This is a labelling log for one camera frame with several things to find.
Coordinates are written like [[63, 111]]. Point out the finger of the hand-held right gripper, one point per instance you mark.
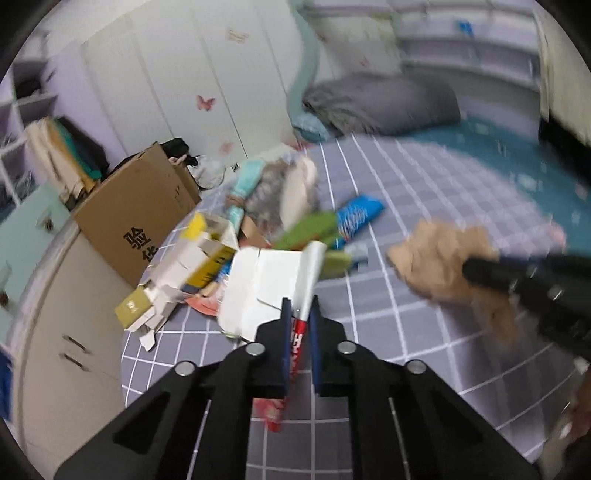
[[554, 257], [494, 274]]

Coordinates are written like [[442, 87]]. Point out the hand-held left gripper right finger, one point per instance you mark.
[[315, 350]]

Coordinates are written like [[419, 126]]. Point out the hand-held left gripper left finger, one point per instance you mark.
[[286, 350]]

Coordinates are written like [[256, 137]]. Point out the red and white tube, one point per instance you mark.
[[301, 341]]

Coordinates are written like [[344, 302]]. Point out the brown paper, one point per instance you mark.
[[434, 258]]

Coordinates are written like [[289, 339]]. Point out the blue snack packet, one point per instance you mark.
[[358, 214]]

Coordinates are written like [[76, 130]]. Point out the person's right hand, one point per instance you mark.
[[581, 417]]

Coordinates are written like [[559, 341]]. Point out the white folded carton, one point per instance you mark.
[[258, 286]]

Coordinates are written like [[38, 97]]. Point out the light green packet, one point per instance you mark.
[[337, 263]]

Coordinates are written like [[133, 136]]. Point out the pink wrapper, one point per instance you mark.
[[205, 305]]

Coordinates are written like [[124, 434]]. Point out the grey checked bedsheet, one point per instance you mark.
[[415, 369]]

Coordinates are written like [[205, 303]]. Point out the teal printed blanket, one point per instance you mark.
[[508, 152]]

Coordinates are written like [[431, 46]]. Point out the green snack packet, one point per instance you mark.
[[309, 230]]

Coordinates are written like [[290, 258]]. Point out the yellow white carton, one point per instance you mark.
[[207, 258]]

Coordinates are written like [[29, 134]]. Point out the brown cardboard scrap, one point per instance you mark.
[[251, 230]]

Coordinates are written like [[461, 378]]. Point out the white flattened box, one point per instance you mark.
[[171, 295]]

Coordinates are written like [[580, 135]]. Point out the crumpled grey paper bag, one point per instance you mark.
[[295, 194]]

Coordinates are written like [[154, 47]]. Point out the olive small box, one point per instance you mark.
[[134, 307]]

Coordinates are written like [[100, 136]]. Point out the teal wrapper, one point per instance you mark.
[[247, 177]]

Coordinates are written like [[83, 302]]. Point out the pale curtain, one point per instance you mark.
[[563, 69]]

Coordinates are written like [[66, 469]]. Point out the white plastic bag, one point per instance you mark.
[[210, 173]]

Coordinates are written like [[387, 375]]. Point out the grey duvet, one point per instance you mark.
[[383, 104]]

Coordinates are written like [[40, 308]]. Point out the large cardboard box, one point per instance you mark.
[[134, 207]]

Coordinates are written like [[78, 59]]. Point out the pale pink butterfly sticker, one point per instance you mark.
[[226, 147]]

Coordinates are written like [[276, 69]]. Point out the light blue pillow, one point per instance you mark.
[[311, 128]]

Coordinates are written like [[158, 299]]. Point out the white base cabinet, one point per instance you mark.
[[69, 300]]

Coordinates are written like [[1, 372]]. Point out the black cloth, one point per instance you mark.
[[174, 147]]

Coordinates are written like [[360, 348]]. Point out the white floral cushion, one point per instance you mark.
[[360, 41]]

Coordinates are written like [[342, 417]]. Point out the teal garment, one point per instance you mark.
[[85, 161]]

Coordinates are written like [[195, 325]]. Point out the teal drawer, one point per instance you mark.
[[9, 286], [32, 230]]

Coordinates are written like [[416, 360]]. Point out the black garment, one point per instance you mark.
[[94, 143]]

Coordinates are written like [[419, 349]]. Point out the blue storage box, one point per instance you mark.
[[4, 387]]

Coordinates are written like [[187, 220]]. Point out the teal bed headboard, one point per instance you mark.
[[310, 50]]

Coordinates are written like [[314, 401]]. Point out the white wardrobe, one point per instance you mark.
[[175, 69]]

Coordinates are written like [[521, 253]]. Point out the cream jacket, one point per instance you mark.
[[46, 157]]

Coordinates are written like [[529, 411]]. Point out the white cubby shelf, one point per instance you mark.
[[23, 120]]

